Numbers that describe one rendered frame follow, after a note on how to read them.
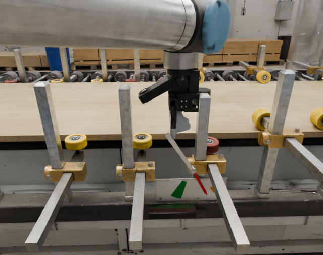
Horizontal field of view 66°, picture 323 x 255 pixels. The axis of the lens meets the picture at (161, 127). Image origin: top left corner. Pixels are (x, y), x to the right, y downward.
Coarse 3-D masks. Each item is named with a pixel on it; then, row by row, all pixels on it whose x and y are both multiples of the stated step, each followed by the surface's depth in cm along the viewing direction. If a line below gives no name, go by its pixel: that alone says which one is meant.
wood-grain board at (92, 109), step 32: (0, 96) 143; (32, 96) 143; (64, 96) 143; (96, 96) 143; (160, 96) 143; (224, 96) 143; (256, 96) 143; (320, 96) 143; (0, 128) 103; (32, 128) 103; (64, 128) 103; (96, 128) 103; (160, 128) 103; (192, 128) 103; (224, 128) 103; (256, 128) 103; (288, 128) 103
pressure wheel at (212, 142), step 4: (208, 136) 95; (208, 140) 91; (212, 140) 93; (216, 140) 92; (208, 144) 89; (212, 144) 89; (216, 144) 89; (208, 148) 89; (212, 148) 89; (216, 148) 90; (208, 152) 89; (212, 152) 90
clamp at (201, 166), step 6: (192, 156) 89; (210, 156) 89; (216, 156) 89; (192, 162) 86; (198, 162) 86; (204, 162) 86; (210, 162) 86; (216, 162) 86; (222, 162) 86; (198, 168) 87; (204, 168) 87; (222, 168) 87
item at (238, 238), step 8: (208, 168) 85; (216, 168) 83; (216, 176) 80; (216, 184) 76; (224, 184) 76; (216, 192) 74; (224, 192) 72; (224, 200) 69; (224, 208) 66; (232, 208) 66; (224, 216) 66; (232, 216) 64; (232, 224) 61; (240, 224) 61; (232, 232) 60; (240, 232) 59; (232, 240) 60; (240, 240) 57; (248, 240) 57; (240, 248) 57; (248, 248) 57
